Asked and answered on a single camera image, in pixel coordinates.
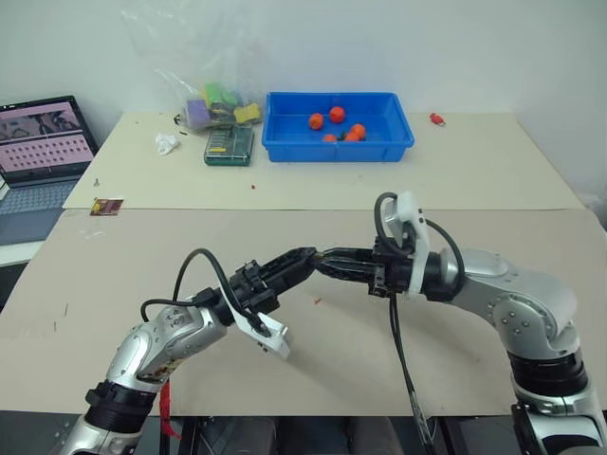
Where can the cream table board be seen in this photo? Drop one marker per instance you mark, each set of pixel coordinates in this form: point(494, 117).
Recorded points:
point(427, 170)

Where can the red ribbon strip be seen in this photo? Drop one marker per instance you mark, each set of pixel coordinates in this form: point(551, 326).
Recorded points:
point(166, 403)

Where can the purple sponge block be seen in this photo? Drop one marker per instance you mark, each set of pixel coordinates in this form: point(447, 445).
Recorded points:
point(198, 110)

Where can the small red clip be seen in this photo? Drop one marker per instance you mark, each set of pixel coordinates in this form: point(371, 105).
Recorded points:
point(438, 118)

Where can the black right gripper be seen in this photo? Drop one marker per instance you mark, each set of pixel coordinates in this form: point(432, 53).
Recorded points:
point(391, 275)

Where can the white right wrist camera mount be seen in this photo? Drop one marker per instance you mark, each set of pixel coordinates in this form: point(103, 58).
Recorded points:
point(417, 237)

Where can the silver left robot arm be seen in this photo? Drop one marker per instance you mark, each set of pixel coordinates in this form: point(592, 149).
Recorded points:
point(161, 334)

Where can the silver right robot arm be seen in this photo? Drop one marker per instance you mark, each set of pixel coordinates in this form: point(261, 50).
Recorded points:
point(526, 308)

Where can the orange toy fruit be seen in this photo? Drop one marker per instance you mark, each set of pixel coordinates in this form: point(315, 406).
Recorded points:
point(352, 137)
point(358, 129)
point(329, 138)
point(337, 114)
point(316, 121)

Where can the green screwdriver bit case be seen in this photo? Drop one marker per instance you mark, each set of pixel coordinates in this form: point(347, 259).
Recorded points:
point(230, 147)

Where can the crumpled white paper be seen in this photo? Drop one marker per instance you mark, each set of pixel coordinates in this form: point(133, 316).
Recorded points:
point(167, 142)

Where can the clear plastic bag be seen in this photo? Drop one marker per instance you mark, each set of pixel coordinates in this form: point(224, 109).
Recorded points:
point(208, 57)

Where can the small yellow red card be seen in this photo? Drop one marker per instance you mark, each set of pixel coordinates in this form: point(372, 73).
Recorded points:
point(108, 206)

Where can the green sponge block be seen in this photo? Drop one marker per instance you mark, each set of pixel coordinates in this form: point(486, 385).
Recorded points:
point(216, 91)

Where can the yellow sponge block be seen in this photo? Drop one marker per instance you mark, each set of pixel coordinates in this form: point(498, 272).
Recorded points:
point(248, 113)

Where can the blue plastic bin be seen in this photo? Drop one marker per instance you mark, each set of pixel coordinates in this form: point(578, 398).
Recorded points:
point(284, 137)

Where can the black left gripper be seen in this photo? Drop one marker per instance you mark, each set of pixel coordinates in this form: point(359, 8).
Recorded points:
point(253, 289)

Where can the open laptop computer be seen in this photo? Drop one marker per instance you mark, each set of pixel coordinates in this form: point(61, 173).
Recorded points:
point(38, 151)

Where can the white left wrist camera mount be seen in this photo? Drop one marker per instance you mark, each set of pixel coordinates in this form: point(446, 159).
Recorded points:
point(270, 337)

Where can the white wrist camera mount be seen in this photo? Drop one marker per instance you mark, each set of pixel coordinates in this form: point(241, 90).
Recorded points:
point(417, 237)
point(270, 337)

